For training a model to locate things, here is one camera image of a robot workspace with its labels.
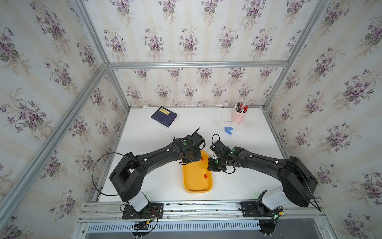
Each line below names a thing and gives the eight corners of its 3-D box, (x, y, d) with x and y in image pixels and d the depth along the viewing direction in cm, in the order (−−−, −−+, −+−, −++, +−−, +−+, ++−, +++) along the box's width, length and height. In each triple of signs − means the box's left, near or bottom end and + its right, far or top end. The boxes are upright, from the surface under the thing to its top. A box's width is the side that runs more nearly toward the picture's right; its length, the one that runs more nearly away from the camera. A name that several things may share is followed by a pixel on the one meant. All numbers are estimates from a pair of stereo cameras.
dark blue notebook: (150, 118, 116) (150, 116, 114) (161, 108, 123) (161, 106, 121) (168, 127, 110) (168, 125, 108) (178, 116, 117) (178, 114, 115)
